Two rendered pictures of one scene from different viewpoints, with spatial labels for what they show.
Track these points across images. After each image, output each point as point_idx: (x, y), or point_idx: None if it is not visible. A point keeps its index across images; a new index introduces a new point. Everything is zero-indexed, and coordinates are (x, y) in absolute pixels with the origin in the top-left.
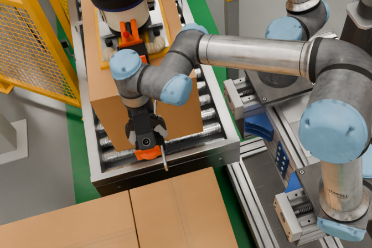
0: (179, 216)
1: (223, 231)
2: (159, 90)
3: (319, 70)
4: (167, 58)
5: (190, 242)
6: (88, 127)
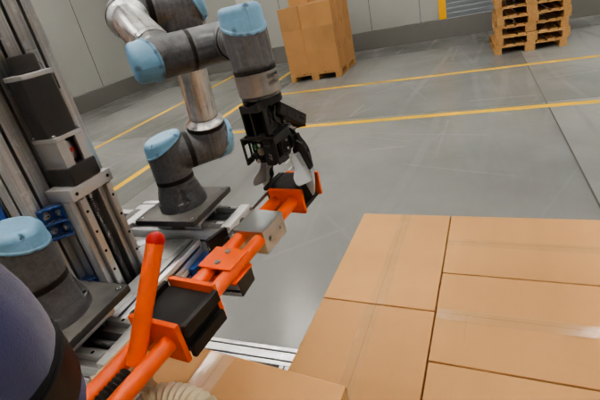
0: None
1: (302, 364)
2: None
3: (143, 3)
4: (198, 27)
5: (348, 372)
6: None
